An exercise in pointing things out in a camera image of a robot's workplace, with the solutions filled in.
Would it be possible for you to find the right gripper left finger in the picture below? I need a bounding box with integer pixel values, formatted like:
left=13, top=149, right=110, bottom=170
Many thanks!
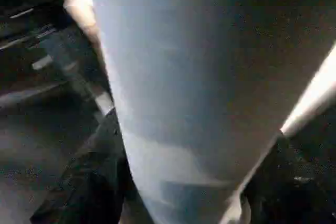
left=30, top=109, right=133, bottom=224

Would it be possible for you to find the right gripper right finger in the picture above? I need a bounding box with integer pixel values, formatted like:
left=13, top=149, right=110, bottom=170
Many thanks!
left=243, top=132, right=336, bottom=224

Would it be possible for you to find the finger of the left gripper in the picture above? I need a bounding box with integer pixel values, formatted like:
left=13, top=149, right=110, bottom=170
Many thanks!
left=38, top=27, right=108, bottom=110

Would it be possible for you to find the white plastic table top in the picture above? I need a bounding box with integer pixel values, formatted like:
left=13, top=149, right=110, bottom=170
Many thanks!
left=63, top=0, right=336, bottom=136

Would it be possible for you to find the white plastic table leg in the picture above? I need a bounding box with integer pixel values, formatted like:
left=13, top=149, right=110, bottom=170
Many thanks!
left=84, top=0, right=336, bottom=224

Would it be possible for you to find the black plastic mat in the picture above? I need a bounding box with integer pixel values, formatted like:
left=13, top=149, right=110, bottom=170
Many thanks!
left=0, top=0, right=336, bottom=224

